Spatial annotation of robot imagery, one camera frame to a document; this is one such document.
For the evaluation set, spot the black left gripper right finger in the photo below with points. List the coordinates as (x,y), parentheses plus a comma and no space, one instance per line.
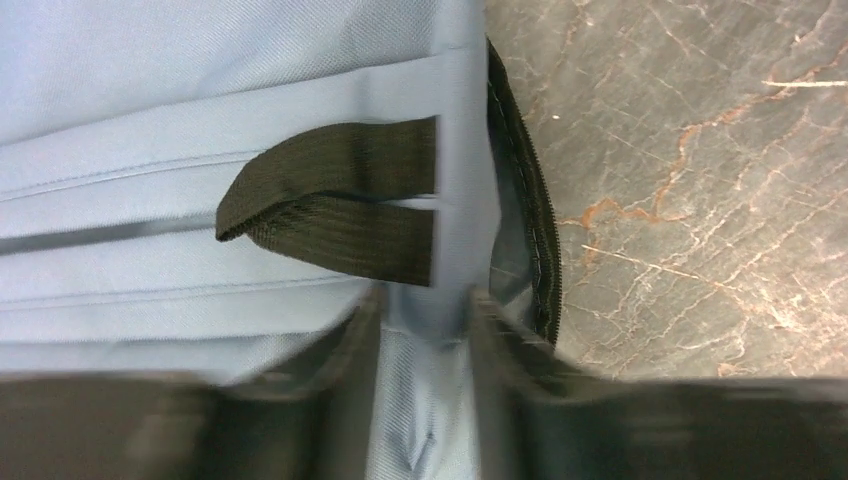
(539,417)

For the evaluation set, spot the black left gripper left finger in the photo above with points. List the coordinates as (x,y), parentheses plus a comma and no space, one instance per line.
(309,417)

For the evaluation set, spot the blue fabric backpack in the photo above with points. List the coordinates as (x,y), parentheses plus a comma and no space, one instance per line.
(207,187)

